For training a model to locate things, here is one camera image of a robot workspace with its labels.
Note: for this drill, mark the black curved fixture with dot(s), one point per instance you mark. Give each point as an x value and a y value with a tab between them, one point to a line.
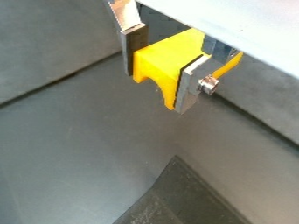
182	199

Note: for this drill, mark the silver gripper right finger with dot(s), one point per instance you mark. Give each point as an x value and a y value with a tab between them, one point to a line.
201	74

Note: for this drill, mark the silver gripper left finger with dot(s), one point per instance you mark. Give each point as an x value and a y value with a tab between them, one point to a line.
131	29

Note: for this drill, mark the yellow arch block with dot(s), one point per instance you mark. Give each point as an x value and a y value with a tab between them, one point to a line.
159	61

